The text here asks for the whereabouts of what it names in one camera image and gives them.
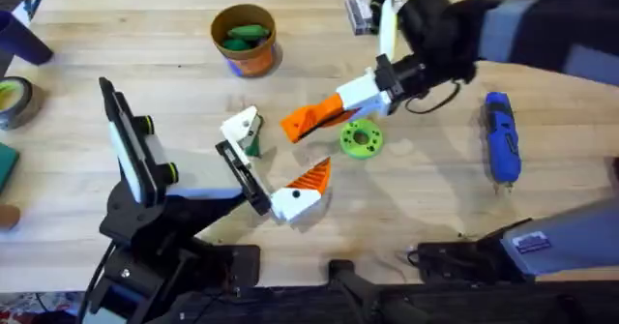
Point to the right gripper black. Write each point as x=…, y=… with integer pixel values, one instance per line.
x=435, y=38

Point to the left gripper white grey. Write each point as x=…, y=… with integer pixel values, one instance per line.
x=203, y=176

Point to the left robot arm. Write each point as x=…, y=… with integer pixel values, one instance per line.
x=145, y=227

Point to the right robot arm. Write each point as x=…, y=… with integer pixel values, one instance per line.
x=556, y=246

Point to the dark green toy vegetable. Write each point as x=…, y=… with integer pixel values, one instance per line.
x=254, y=145

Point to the blue electric screwdriver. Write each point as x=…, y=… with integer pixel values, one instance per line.
x=503, y=135

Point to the green disc with holes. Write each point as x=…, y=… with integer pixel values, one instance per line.
x=361, y=139

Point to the right wrist upright flat plate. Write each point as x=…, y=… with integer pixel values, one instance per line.
x=388, y=24

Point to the wrist upright flat plate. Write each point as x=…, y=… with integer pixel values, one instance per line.
x=126, y=145
x=388, y=24

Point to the clear plastic box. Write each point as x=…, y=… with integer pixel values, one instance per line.
x=360, y=12

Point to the orange tub with green toys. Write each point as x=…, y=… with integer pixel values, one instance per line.
x=244, y=41

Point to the left wrist upright flat plate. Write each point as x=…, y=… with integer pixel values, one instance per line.
x=126, y=145

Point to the grey tape roll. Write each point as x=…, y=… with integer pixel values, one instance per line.
x=19, y=104

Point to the green board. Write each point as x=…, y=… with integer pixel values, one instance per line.
x=7, y=164

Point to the brown round object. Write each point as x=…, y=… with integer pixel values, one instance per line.
x=8, y=216

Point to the purple cylinder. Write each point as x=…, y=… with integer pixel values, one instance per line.
x=21, y=41

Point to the white printed paper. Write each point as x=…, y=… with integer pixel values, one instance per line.
x=36, y=0

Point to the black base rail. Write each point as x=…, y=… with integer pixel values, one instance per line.
x=387, y=304

